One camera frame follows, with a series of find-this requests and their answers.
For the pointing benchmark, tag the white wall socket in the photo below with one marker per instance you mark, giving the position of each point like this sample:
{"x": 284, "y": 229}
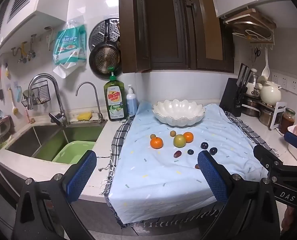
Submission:
{"x": 274, "y": 78}
{"x": 293, "y": 85}
{"x": 283, "y": 82}

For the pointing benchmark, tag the small dark round grape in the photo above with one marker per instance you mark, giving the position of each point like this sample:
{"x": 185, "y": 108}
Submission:
{"x": 190, "y": 152}

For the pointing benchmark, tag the green dish soap bottle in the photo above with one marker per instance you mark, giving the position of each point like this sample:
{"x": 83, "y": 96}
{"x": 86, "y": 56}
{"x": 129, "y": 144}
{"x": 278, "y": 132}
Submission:
{"x": 115, "y": 100}

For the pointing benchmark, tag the white ladle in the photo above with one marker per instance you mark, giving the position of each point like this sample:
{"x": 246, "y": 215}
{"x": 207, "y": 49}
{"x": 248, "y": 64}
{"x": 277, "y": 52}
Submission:
{"x": 265, "y": 70}

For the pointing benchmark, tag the small tan longan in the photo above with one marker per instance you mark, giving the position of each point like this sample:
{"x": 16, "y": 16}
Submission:
{"x": 173, "y": 133}
{"x": 153, "y": 136}

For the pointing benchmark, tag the glass jar of dark sauce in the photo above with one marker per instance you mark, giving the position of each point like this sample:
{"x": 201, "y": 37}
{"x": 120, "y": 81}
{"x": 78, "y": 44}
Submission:
{"x": 287, "y": 122}

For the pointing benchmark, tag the light blue hanging mitt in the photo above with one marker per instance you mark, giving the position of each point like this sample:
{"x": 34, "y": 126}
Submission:
{"x": 18, "y": 92}

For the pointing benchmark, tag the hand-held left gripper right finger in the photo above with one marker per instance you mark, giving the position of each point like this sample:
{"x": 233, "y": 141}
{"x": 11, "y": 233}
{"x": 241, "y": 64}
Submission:
{"x": 213, "y": 177}

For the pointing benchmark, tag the white ceramic kettle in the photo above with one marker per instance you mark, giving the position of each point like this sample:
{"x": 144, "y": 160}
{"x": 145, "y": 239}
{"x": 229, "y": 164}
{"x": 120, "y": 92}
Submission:
{"x": 270, "y": 95}

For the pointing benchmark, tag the oval dark red grape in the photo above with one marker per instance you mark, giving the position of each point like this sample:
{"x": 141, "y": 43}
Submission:
{"x": 177, "y": 154}

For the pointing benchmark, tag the wooden cutting boards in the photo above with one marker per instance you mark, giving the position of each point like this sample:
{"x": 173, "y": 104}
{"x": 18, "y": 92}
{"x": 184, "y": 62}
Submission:
{"x": 251, "y": 20}

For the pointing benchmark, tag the dark brown wooden cabinet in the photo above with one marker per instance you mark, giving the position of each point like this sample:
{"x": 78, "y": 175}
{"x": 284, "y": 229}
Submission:
{"x": 163, "y": 25}

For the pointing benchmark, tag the tall steel kitchen faucet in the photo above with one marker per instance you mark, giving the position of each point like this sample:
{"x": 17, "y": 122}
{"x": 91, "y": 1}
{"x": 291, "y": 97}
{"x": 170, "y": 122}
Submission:
{"x": 56, "y": 90}

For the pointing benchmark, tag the light blue pump bottle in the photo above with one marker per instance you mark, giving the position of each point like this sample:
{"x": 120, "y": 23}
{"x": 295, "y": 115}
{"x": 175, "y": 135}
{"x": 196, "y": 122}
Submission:
{"x": 132, "y": 103}

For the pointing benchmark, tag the stainless steel sink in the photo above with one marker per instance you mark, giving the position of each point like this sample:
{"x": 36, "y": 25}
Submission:
{"x": 38, "y": 142}

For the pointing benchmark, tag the white lidded pot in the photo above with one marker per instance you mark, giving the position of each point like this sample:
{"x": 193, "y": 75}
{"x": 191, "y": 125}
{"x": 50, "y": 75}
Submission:
{"x": 253, "y": 87}

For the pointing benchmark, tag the black scissors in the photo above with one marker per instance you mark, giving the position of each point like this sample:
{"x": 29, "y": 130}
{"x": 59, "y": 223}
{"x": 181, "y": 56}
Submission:
{"x": 256, "y": 53}

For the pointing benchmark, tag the white vented wall cabinet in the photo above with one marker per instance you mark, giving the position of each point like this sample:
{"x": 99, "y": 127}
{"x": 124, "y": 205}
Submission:
{"x": 38, "y": 5}

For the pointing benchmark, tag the green plastic basin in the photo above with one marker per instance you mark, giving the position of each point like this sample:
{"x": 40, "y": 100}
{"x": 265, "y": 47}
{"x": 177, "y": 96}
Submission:
{"x": 73, "y": 152}

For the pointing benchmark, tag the dark plaid fringed cloth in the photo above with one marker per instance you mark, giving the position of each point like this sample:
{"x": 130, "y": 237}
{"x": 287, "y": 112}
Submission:
{"x": 119, "y": 140}

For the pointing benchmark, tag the mandarin orange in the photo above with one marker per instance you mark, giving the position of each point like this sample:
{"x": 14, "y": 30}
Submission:
{"x": 156, "y": 143}
{"x": 188, "y": 137}

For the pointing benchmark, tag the yellow headed dish brush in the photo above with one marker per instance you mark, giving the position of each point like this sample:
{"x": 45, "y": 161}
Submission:
{"x": 14, "y": 108}

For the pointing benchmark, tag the perforated steel steamer plate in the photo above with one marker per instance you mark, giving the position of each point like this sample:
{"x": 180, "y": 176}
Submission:
{"x": 98, "y": 31}

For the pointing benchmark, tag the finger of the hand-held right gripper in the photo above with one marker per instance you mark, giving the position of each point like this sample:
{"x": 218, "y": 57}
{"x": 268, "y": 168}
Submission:
{"x": 294, "y": 140}
{"x": 266, "y": 155}

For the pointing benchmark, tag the steel pot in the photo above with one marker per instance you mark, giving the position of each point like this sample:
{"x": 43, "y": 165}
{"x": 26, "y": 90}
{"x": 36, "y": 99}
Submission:
{"x": 266, "y": 116}
{"x": 251, "y": 107}

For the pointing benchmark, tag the light blue patterned cloth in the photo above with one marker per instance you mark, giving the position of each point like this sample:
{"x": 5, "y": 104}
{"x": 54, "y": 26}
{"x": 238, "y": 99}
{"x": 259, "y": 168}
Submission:
{"x": 163, "y": 175}

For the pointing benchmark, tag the black knife block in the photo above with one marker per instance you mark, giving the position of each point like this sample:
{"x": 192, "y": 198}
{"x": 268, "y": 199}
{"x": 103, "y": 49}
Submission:
{"x": 229, "y": 97}

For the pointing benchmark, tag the slim steel gooseneck faucet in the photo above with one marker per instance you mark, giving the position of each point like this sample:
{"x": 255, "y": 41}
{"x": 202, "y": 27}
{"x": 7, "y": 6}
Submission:
{"x": 96, "y": 97}

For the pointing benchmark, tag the metal wall hook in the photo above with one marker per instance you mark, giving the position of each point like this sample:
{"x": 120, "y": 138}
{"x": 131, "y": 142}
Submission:
{"x": 32, "y": 46}
{"x": 21, "y": 52}
{"x": 49, "y": 33}

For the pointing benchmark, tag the plastic bag of paper towels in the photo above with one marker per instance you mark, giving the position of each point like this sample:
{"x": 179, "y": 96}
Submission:
{"x": 68, "y": 47}

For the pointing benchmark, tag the dark purple plum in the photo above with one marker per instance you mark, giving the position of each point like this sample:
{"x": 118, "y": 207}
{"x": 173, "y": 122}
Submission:
{"x": 204, "y": 145}
{"x": 213, "y": 150}

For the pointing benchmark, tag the white scalloped ceramic bowl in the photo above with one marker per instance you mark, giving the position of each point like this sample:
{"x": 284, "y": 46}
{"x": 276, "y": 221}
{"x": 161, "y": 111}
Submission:
{"x": 178, "y": 111}

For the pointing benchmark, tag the yellow sponge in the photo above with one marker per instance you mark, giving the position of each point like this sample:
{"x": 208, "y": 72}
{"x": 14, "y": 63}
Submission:
{"x": 85, "y": 116}

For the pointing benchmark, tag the white plastic stand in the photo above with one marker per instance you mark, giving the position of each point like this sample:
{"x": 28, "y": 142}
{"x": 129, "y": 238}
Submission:
{"x": 279, "y": 110}

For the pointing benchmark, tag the dark hanging frying pan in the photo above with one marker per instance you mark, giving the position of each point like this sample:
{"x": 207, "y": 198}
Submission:
{"x": 104, "y": 60}

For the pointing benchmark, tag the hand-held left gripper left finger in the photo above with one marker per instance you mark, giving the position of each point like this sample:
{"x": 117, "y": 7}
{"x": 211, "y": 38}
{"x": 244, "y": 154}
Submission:
{"x": 80, "y": 177}

